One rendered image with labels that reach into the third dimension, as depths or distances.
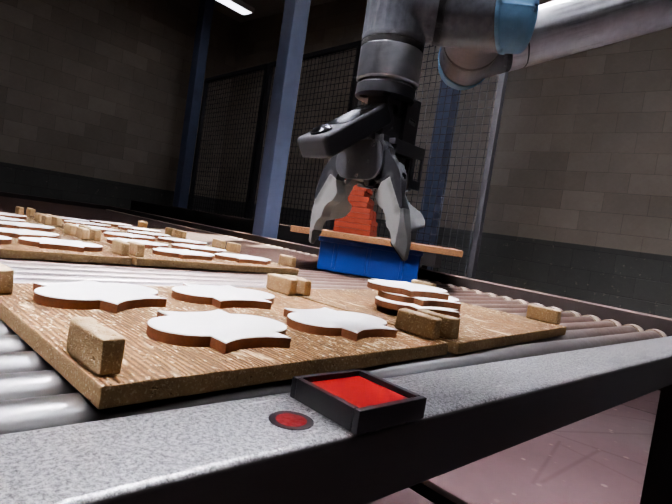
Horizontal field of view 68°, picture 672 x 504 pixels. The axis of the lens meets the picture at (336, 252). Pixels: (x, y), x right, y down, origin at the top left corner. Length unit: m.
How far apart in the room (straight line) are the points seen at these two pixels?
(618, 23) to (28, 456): 0.78
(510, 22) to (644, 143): 5.16
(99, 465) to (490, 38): 0.56
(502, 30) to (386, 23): 0.13
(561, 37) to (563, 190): 5.07
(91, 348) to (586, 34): 0.70
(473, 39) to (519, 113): 5.54
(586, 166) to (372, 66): 5.27
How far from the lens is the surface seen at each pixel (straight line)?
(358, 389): 0.41
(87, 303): 0.55
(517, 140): 6.10
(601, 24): 0.80
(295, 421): 0.37
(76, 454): 0.31
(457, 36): 0.64
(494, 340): 0.73
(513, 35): 0.64
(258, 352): 0.45
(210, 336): 0.44
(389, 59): 0.60
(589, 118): 5.94
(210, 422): 0.35
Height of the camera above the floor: 1.05
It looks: 3 degrees down
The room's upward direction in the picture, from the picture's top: 8 degrees clockwise
